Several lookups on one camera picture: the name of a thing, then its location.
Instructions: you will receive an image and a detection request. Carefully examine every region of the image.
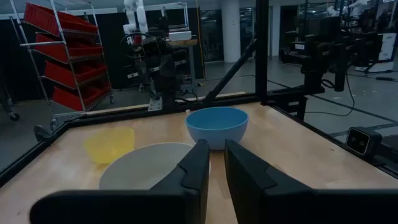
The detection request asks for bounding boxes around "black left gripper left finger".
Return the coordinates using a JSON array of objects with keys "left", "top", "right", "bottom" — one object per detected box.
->
[{"left": 29, "top": 139, "right": 211, "bottom": 224}]

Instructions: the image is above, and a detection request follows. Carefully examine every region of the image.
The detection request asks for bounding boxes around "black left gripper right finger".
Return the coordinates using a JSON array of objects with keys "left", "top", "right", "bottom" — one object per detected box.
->
[{"left": 224, "top": 139, "right": 398, "bottom": 224}]

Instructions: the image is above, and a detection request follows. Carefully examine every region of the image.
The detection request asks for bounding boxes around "green bowl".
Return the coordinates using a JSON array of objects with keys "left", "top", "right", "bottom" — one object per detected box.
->
[{"left": 185, "top": 106, "right": 249, "bottom": 151}]

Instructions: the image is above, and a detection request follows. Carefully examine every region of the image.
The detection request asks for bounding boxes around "yellow translucent plastic bowl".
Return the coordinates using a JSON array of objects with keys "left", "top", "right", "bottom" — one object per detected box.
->
[{"left": 83, "top": 126, "right": 136, "bottom": 165}]

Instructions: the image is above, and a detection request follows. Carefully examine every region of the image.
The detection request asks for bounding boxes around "white box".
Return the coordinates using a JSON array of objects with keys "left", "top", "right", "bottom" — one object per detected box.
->
[{"left": 169, "top": 30, "right": 192, "bottom": 42}]

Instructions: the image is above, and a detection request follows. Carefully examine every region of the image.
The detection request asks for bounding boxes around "white round pillar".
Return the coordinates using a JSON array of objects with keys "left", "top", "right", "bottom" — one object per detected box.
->
[{"left": 220, "top": 0, "right": 242, "bottom": 63}]

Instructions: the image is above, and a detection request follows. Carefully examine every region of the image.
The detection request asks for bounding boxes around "red plastic storage bin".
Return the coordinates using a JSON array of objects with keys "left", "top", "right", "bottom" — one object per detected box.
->
[
  {"left": 44, "top": 60, "right": 108, "bottom": 90},
  {"left": 24, "top": 2, "right": 99, "bottom": 39},
  {"left": 34, "top": 33, "right": 103, "bottom": 63},
  {"left": 51, "top": 82, "right": 112, "bottom": 112}
]

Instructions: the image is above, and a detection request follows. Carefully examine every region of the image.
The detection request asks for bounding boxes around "black background robot rig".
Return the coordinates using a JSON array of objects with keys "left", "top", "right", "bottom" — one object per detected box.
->
[{"left": 279, "top": 0, "right": 386, "bottom": 94}]

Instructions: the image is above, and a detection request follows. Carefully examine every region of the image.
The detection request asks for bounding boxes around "white cabinet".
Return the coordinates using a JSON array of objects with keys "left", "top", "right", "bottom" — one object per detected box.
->
[{"left": 377, "top": 32, "right": 397, "bottom": 62}]

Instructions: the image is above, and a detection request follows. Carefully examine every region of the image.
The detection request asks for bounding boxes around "silver mounting bracket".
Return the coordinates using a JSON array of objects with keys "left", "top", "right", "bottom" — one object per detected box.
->
[{"left": 147, "top": 96, "right": 163, "bottom": 112}]

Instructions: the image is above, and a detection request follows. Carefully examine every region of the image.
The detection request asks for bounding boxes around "metal wire shelving rack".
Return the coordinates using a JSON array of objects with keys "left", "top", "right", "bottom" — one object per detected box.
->
[{"left": 9, "top": 0, "right": 115, "bottom": 125}]

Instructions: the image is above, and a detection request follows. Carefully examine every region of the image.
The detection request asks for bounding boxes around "black aluminium table frame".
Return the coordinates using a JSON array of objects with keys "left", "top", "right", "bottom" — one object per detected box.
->
[{"left": 0, "top": 0, "right": 398, "bottom": 187}]

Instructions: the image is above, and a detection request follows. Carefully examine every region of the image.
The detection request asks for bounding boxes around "black table-level camera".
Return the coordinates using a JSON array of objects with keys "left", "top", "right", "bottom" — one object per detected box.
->
[{"left": 345, "top": 126, "right": 383, "bottom": 156}]

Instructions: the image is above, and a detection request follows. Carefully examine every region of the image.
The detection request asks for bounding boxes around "black floor cable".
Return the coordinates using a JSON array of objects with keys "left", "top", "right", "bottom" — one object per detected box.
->
[{"left": 304, "top": 70, "right": 356, "bottom": 118}]

